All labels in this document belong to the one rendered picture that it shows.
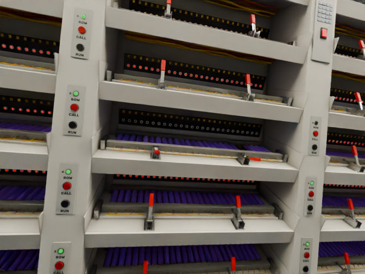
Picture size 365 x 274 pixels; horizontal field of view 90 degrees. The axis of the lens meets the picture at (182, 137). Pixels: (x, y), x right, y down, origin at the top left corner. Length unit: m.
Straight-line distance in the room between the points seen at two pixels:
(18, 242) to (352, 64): 1.10
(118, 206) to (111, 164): 0.14
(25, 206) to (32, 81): 0.33
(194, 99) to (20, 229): 0.54
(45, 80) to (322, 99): 0.79
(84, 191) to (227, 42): 0.56
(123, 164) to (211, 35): 0.43
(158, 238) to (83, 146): 0.31
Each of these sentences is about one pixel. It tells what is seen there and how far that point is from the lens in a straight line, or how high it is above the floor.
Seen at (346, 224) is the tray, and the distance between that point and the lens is 0.91.
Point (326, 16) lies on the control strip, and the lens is 0.84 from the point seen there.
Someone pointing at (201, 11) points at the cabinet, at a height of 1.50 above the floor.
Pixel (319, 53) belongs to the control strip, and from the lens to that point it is 0.77.
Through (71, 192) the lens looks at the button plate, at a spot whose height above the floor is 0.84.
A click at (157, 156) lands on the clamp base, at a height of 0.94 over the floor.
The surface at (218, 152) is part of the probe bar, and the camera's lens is 0.58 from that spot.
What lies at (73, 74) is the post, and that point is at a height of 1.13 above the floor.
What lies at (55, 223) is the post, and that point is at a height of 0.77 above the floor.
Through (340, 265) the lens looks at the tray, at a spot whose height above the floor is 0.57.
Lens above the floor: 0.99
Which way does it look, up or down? 1 degrees up
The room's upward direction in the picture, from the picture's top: 5 degrees clockwise
